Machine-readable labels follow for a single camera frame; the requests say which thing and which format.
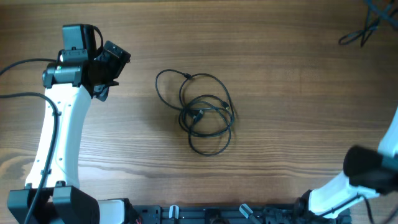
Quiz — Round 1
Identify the black USB cable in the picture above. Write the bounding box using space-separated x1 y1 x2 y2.
154 68 236 157

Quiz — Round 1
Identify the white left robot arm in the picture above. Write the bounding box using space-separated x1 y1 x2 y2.
7 24 136 223

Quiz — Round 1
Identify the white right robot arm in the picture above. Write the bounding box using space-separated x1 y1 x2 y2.
303 113 397 219

